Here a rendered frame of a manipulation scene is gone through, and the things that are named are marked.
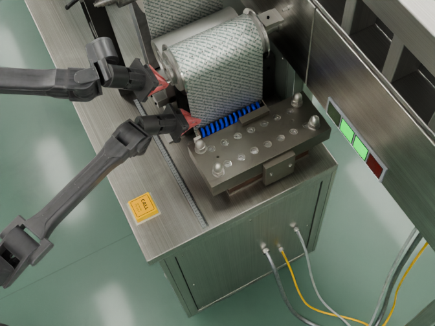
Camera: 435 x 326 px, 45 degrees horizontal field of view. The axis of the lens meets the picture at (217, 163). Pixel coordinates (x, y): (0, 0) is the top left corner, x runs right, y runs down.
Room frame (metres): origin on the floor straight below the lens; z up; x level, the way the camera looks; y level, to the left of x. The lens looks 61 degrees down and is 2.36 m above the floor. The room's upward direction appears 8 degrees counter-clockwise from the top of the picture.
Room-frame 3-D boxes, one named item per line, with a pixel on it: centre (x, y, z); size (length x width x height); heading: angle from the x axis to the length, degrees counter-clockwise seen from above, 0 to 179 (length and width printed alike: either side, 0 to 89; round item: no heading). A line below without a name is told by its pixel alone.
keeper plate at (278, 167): (0.73, -0.18, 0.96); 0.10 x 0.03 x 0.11; 110
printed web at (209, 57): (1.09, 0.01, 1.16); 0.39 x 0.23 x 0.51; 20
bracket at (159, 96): (0.94, 0.13, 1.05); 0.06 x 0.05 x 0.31; 110
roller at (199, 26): (1.08, 0.00, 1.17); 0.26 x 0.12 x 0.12; 110
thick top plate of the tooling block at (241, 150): (0.81, -0.13, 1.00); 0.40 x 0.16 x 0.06; 110
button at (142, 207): (0.69, 0.24, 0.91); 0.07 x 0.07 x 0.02; 20
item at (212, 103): (0.91, -0.05, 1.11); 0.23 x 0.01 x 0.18; 110
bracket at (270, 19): (1.03, -0.20, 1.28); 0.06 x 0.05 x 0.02; 110
